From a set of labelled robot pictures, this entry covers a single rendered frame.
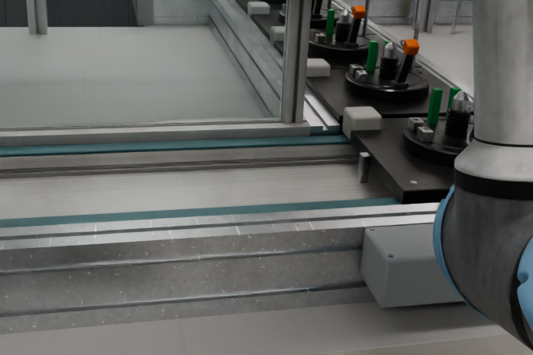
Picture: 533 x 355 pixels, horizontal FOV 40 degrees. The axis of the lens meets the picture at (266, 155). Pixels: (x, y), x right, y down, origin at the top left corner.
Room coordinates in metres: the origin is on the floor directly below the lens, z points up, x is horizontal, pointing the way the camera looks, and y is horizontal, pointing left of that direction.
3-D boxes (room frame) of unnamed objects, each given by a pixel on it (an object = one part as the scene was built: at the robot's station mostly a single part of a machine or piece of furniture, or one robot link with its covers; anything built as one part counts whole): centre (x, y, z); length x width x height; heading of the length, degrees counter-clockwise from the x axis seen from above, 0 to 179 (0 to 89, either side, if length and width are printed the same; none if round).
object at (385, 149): (0.92, -0.25, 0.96); 0.24 x 0.24 x 0.02; 13
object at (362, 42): (1.41, -0.14, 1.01); 0.24 x 0.24 x 0.13; 13
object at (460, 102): (0.92, -0.25, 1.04); 0.02 x 0.02 x 0.03
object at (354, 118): (0.99, -0.14, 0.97); 0.05 x 0.05 x 0.04; 13
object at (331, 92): (1.17, -0.19, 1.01); 0.24 x 0.24 x 0.13; 13
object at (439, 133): (0.92, -0.25, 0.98); 0.14 x 0.14 x 0.02
